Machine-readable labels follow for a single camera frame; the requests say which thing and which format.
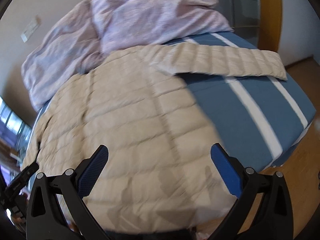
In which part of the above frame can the beige quilted down jacket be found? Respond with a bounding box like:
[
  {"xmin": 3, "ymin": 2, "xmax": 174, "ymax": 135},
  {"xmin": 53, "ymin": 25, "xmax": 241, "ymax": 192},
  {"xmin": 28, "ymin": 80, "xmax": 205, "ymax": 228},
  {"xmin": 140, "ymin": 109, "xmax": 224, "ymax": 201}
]
[{"xmin": 23, "ymin": 42, "xmax": 286, "ymax": 233}]

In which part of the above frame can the blue white striped bedsheet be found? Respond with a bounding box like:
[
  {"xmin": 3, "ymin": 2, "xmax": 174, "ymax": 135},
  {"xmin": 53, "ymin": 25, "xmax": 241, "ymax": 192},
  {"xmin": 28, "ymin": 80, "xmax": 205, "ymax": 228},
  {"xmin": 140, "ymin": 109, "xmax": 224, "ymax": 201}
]
[{"xmin": 160, "ymin": 32, "xmax": 315, "ymax": 172}]

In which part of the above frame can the wooden glass wardrobe door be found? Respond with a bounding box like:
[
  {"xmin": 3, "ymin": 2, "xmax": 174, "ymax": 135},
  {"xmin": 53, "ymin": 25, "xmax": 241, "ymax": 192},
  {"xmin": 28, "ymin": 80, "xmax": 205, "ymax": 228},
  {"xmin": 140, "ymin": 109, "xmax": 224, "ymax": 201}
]
[{"xmin": 217, "ymin": 0, "xmax": 283, "ymax": 51}]

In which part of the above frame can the lilac floral duvet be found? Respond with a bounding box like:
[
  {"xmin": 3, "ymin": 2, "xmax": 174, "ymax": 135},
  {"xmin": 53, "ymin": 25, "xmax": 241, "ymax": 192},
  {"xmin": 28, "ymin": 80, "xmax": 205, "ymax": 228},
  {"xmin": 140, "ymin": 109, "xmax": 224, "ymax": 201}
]
[{"xmin": 21, "ymin": 0, "xmax": 231, "ymax": 110}]

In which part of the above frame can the white wall socket plate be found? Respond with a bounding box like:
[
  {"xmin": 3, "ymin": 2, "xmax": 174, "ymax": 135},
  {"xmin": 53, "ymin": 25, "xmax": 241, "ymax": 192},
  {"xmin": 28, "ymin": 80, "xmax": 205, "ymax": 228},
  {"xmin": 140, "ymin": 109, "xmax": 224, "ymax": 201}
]
[{"xmin": 21, "ymin": 17, "xmax": 40, "ymax": 43}]

